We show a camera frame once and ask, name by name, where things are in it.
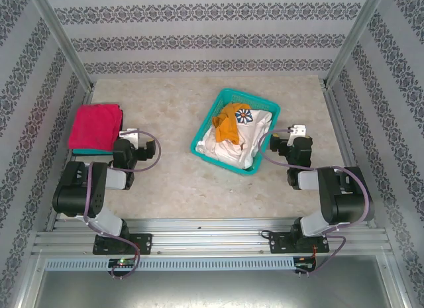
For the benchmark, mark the left small circuit board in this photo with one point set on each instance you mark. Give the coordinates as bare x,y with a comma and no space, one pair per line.
122,262

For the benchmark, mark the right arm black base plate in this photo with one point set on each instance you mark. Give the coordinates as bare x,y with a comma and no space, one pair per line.
280,243

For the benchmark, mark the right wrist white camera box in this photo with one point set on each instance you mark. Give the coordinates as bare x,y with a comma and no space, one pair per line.
298,130

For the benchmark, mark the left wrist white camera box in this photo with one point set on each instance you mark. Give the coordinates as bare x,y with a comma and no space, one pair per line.
129,135

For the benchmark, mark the yellow printed t-shirt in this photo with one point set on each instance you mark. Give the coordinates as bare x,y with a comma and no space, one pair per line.
227,126

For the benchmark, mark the right aluminium frame post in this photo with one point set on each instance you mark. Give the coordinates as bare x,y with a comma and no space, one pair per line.
356,33

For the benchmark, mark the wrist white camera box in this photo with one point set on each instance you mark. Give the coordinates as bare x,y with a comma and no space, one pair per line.
298,130
129,135

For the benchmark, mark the aluminium frame post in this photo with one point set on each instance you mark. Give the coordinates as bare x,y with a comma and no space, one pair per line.
59,36
356,33

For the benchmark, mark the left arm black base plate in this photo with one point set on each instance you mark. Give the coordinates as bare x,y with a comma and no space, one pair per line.
142,243

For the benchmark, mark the left aluminium frame post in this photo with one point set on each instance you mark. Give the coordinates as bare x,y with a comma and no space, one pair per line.
59,36

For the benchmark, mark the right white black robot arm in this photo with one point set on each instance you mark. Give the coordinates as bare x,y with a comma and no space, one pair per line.
348,195

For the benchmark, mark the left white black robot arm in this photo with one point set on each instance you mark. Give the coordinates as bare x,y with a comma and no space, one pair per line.
76,188

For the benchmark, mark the white t-shirt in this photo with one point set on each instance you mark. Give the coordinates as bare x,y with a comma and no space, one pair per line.
228,152

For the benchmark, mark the red folded t-shirt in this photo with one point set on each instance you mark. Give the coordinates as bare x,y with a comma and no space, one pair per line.
94,126

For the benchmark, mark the aluminium mounting rail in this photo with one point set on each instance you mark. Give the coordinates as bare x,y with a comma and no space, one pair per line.
212,236

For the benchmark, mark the right small circuit board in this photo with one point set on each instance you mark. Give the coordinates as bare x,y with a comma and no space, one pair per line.
305,263

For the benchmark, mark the small circuit board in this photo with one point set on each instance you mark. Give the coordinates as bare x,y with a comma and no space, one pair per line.
305,263
122,262

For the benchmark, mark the teal folded t-shirt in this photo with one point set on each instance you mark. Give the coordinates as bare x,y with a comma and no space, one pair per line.
89,152

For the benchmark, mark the left aluminium side rail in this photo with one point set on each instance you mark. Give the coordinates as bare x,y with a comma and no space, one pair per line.
79,109

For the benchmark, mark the grey sheet metal panel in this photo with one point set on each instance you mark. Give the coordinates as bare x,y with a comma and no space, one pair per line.
212,289

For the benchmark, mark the teal plastic basket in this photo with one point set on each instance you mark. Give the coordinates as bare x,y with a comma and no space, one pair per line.
205,135

